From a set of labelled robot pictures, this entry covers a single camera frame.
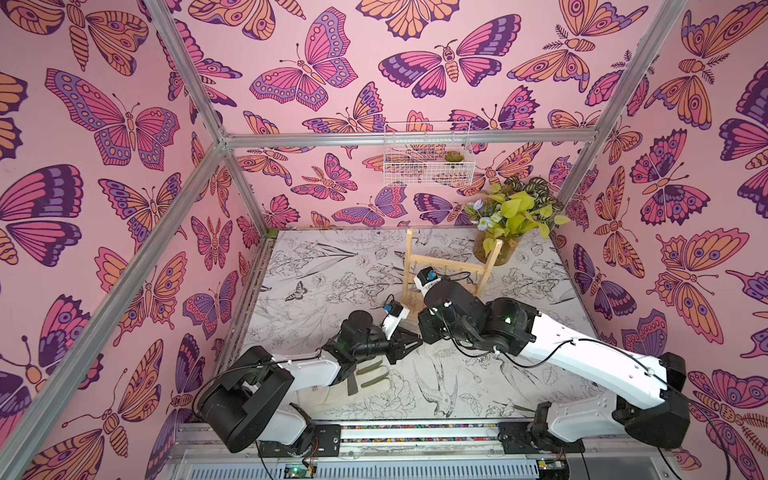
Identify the white green work glove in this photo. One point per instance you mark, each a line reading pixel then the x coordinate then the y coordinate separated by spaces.
pixel 370 378

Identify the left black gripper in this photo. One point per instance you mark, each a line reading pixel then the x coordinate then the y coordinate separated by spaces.
pixel 395 348

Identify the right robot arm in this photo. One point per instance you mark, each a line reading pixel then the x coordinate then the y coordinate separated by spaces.
pixel 642 395

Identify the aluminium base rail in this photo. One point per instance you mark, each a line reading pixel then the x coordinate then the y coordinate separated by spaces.
pixel 416 449

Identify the potted green plant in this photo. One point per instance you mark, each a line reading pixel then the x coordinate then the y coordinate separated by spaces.
pixel 510 211

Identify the wooden jewelry display stand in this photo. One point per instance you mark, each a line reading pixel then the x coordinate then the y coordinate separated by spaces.
pixel 410 295

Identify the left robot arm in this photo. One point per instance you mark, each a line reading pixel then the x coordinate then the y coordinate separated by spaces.
pixel 257 398

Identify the small succulent in basket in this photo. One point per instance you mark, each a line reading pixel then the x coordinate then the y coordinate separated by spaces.
pixel 453 157

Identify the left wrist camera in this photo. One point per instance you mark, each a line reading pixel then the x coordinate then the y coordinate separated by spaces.
pixel 396 312

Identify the white wire basket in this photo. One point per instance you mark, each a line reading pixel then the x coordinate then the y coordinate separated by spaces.
pixel 415 157

